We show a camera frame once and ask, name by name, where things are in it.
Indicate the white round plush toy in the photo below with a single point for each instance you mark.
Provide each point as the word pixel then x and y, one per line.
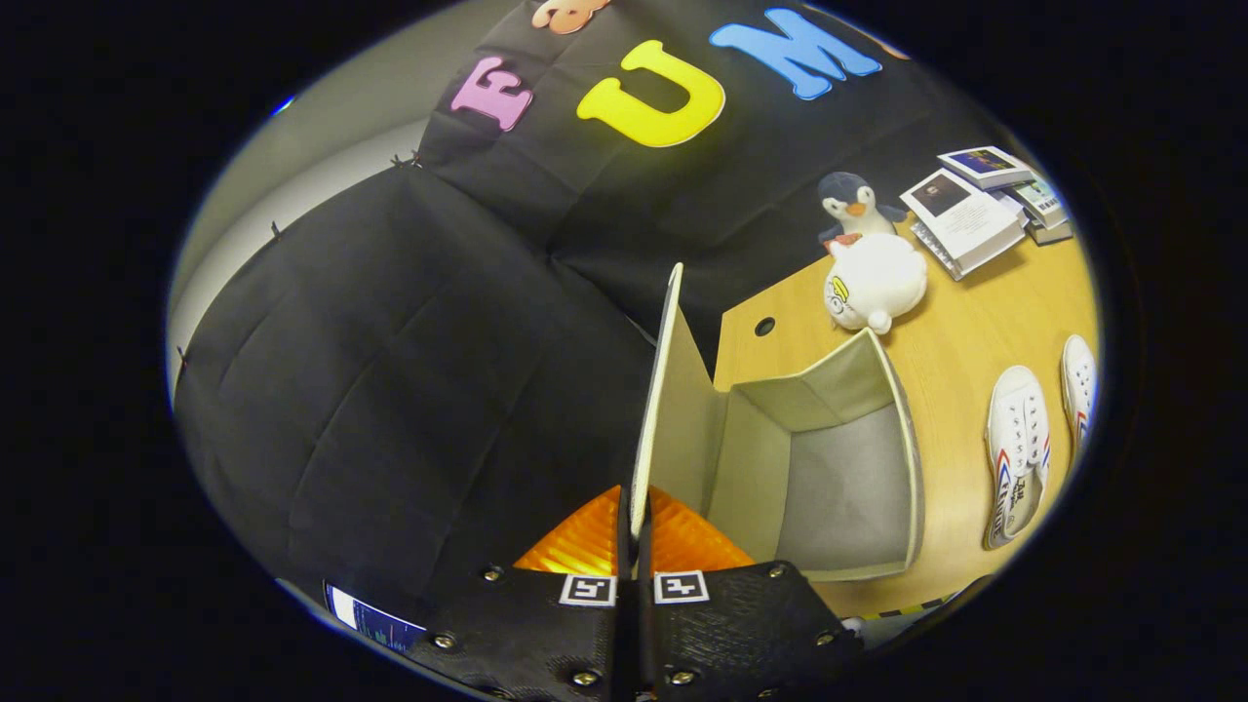
pixel 877 283

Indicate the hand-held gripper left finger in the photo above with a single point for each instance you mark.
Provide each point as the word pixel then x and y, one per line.
pixel 546 634

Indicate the black backdrop cloth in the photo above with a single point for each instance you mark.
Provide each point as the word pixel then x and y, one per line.
pixel 390 390

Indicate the white book with dark portrait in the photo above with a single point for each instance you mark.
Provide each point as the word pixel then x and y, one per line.
pixel 960 219

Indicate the dark grey book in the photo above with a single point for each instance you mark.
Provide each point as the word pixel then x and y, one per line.
pixel 1053 234

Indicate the grey penguin plush toy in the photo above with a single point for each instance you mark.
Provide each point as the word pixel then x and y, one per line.
pixel 858 207

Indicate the blue lit screen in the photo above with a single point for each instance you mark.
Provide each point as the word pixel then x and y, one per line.
pixel 375 619

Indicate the white striped canvas shoe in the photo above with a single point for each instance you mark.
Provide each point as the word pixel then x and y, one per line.
pixel 1019 429
pixel 1078 390

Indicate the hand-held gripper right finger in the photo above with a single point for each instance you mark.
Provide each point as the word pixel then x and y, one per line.
pixel 741 624

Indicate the book with pale teal cover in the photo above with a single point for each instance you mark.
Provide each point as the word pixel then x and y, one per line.
pixel 1041 200

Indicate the book with blue picture cover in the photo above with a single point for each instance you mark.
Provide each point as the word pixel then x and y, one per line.
pixel 985 164

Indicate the grey fabric storage box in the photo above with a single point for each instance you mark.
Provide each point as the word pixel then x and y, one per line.
pixel 838 487

